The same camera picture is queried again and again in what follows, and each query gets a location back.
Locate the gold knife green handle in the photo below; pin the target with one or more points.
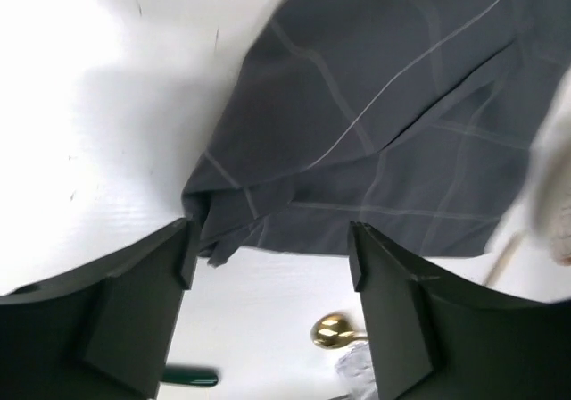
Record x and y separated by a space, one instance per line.
503 260

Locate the gold fork green handle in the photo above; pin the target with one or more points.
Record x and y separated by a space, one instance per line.
190 376

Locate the clear drinking glass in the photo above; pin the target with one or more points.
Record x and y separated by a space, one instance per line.
356 372

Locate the dark grey checked napkin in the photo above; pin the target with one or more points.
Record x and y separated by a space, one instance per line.
413 116

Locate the gold spoon green handle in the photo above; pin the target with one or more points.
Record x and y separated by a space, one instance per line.
335 331

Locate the floral patterned ceramic plate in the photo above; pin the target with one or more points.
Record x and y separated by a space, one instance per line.
549 213

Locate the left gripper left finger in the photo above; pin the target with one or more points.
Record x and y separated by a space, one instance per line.
102 330

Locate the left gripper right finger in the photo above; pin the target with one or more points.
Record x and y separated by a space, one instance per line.
435 335

